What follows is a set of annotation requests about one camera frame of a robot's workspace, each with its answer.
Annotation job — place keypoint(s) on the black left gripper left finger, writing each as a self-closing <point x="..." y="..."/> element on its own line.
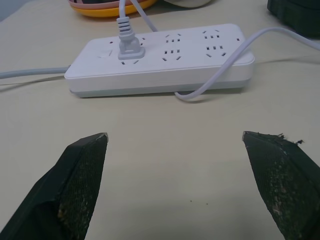
<point x="75" y="190"/>

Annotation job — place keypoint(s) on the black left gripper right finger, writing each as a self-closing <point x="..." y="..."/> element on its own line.
<point x="282" y="185"/>

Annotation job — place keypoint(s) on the grey plug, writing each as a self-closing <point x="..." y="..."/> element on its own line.
<point x="127" y="42"/>

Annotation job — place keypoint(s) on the white power strip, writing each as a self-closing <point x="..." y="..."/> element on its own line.
<point x="175" y="62"/>

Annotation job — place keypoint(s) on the dark green object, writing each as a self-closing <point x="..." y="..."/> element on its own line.
<point x="297" y="17"/>

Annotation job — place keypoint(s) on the yellow and pink bowl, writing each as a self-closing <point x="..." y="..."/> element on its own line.
<point x="110" y="10"/>

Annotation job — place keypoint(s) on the pink plate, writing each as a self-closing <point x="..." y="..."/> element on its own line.
<point x="100" y="3"/>

